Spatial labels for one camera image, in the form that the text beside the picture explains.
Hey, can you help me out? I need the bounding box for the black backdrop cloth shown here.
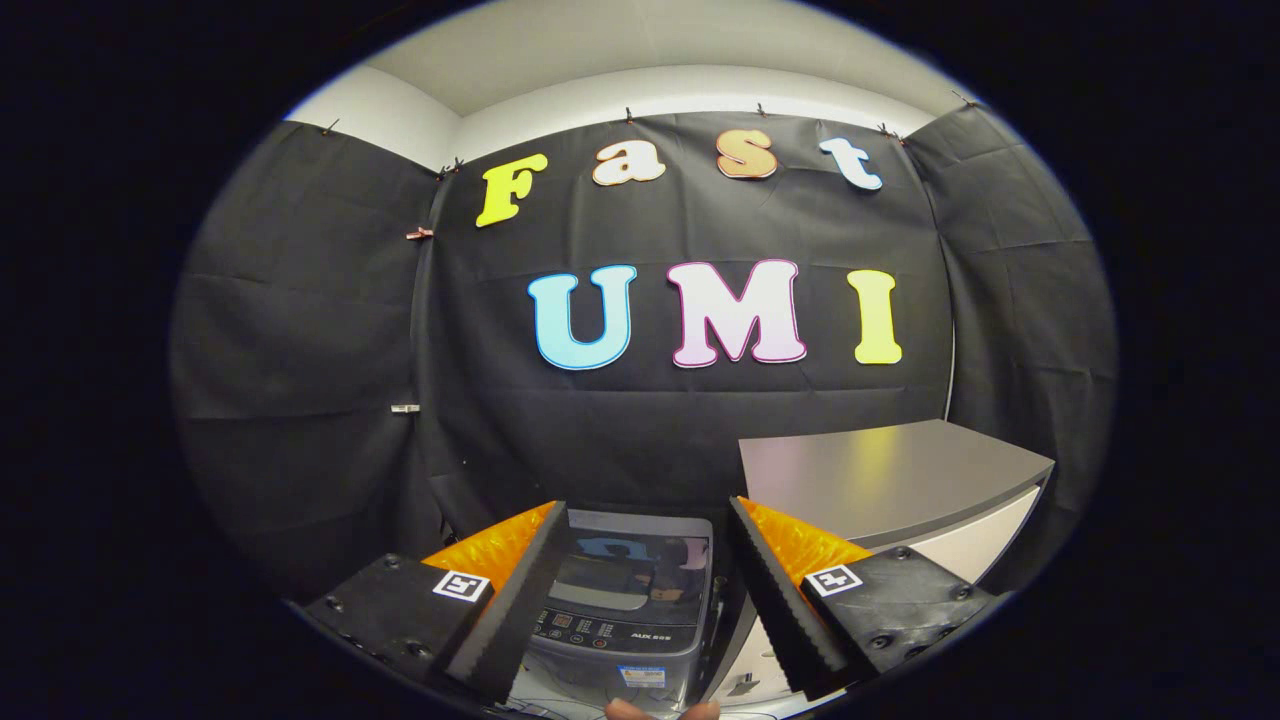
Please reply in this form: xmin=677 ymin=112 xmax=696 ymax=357
xmin=172 ymin=100 xmax=1117 ymax=607

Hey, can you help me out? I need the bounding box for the beige cabinet with dark top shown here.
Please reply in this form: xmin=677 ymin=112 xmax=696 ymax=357
xmin=700 ymin=419 xmax=1057 ymax=713

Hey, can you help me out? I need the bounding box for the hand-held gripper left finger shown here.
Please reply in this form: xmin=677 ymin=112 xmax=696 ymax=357
xmin=302 ymin=501 xmax=570 ymax=706

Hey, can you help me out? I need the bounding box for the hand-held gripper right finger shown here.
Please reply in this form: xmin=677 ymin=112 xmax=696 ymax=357
xmin=729 ymin=496 xmax=1002 ymax=701

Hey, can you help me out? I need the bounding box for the grey top-load washing machine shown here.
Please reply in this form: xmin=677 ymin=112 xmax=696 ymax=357
xmin=508 ymin=509 xmax=725 ymax=717

